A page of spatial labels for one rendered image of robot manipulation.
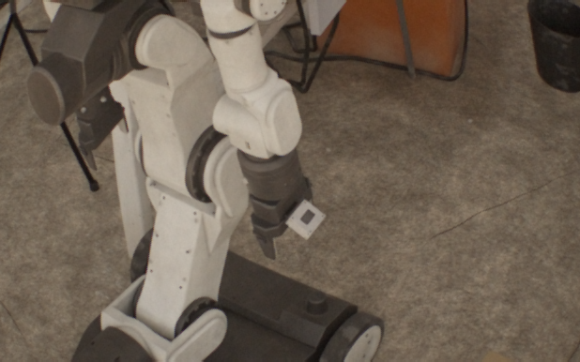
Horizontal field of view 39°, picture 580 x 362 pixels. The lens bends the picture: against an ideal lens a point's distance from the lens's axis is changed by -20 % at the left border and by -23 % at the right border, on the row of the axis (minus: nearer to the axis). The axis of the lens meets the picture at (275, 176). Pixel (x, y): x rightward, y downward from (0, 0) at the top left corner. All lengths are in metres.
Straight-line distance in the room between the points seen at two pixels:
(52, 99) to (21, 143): 1.64
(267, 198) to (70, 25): 0.46
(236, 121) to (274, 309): 0.65
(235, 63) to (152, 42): 0.15
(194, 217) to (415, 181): 0.98
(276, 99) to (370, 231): 1.12
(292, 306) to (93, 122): 0.57
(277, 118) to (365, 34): 1.67
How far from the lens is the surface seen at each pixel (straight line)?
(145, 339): 1.83
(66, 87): 1.39
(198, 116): 1.68
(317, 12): 1.98
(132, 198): 2.37
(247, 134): 1.49
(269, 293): 2.09
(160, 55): 1.49
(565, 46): 3.00
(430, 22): 2.98
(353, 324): 2.00
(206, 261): 1.85
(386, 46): 3.08
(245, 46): 1.36
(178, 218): 1.82
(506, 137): 2.84
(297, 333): 2.01
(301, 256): 2.45
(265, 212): 1.60
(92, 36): 1.38
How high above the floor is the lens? 1.68
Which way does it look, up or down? 39 degrees down
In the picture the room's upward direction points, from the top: 5 degrees counter-clockwise
